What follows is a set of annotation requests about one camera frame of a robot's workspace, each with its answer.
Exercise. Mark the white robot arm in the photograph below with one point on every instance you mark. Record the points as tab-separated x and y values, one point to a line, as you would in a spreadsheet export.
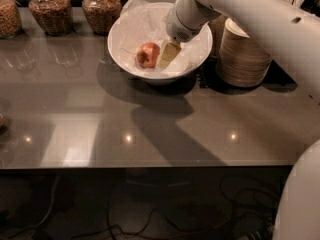
291	37

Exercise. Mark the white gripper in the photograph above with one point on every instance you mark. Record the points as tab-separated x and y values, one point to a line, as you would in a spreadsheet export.
175	29

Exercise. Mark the left glass cereal jar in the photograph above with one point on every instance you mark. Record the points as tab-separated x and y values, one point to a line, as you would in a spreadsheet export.
10	20

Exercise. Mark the rear stack of paper bowls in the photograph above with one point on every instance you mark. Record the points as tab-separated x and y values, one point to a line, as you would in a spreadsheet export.
217	29

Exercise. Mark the right glass cereal jar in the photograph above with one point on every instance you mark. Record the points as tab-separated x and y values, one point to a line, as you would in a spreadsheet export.
101	14

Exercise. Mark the stack of paper bowls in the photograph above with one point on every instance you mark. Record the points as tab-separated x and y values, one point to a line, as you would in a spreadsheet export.
241	61
217	29

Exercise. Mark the glass cereal jar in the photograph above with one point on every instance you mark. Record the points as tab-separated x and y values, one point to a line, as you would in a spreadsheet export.
53	16
101	14
10	20

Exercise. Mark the white bowl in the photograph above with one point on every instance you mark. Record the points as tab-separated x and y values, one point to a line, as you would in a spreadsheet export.
160	75

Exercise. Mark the middle glass cereal jar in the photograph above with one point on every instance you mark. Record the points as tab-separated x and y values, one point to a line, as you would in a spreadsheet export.
53	16

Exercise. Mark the red apple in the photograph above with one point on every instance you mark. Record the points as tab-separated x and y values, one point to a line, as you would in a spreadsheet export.
147	55

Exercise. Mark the front stack of paper bowls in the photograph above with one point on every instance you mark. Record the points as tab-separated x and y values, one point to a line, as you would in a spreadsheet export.
241	61

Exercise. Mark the white paper liner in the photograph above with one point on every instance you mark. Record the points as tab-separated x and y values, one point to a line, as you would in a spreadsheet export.
140	27

